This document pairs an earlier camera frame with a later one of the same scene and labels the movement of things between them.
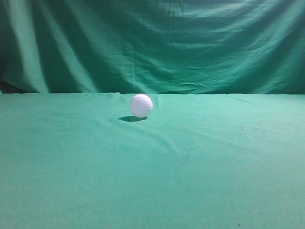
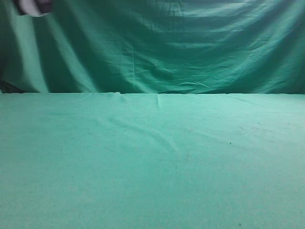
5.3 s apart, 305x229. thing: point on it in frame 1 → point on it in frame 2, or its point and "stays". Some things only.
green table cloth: x=86 y=161 stays
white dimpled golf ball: x=141 y=106 → x=31 y=7
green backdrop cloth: x=152 y=46 stays
